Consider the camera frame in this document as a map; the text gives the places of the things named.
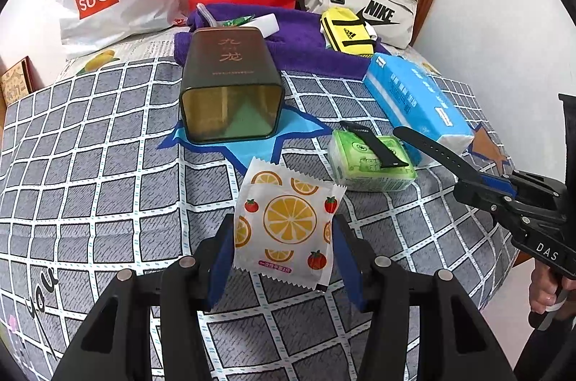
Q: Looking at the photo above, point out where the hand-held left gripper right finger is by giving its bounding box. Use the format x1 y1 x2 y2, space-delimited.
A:
335 214 518 381

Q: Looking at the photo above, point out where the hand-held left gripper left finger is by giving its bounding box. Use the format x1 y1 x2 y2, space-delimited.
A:
51 221 237 381

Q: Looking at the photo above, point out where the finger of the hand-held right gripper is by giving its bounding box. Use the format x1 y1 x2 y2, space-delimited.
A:
474 173 518 197
454 182 514 213

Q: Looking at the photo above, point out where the black watch strap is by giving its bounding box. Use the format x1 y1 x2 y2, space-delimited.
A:
339 121 410 171
393 126 473 179

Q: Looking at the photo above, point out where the orange print white packet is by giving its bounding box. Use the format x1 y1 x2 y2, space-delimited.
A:
231 156 347 291

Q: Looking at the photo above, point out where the yellow small bag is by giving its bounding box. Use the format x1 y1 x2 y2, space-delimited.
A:
320 6 379 57

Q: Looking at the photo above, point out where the small green packet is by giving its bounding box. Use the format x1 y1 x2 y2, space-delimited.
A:
220 15 258 29

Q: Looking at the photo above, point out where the person's right hand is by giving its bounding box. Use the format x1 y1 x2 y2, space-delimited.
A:
528 268 576 314

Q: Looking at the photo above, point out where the green tissue pack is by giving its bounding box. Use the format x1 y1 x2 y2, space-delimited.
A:
327 128 418 193

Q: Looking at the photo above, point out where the blue tissue pack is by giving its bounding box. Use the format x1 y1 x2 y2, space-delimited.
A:
363 52 475 166

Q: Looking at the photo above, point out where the grey checked blanket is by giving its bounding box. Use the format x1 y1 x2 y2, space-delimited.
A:
0 57 516 381

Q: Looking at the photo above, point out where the dark tin box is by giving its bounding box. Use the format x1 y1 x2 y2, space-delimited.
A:
177 27 285 145

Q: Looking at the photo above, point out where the purple towel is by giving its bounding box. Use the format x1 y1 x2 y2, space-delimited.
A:
173 3 392 80

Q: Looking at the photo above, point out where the brown printed box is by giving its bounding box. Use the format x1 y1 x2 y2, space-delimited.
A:
0 56 37 105

